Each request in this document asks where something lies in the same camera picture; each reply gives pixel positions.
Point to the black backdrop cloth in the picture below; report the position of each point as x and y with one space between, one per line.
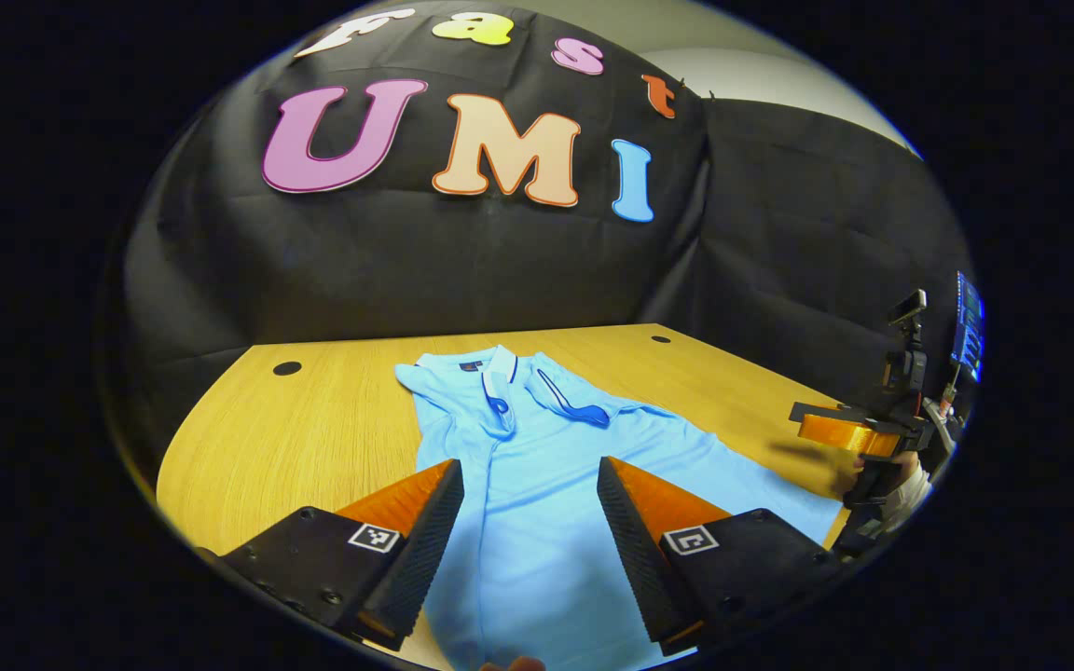
453 270

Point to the blue lit monitor screen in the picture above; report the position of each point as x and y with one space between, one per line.
968 326

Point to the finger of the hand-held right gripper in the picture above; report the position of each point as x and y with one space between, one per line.
840 433

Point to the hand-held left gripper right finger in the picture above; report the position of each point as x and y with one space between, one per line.
640 559

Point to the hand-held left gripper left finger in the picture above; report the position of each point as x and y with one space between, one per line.
420 559

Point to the light blue T-shirt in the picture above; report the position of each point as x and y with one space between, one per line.
546 466

